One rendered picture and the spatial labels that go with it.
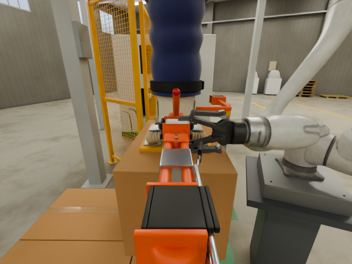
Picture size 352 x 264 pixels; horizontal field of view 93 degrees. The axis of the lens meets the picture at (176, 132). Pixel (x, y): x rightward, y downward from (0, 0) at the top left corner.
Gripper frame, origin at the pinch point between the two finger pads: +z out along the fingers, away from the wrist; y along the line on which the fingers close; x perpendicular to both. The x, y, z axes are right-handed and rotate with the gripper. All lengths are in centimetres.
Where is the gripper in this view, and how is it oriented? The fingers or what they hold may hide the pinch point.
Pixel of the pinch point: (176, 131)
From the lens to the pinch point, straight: 50.8
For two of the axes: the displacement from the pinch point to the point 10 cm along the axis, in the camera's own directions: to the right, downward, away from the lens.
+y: 0.0, 9.4, 3.4
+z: -10.0, 0.0, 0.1
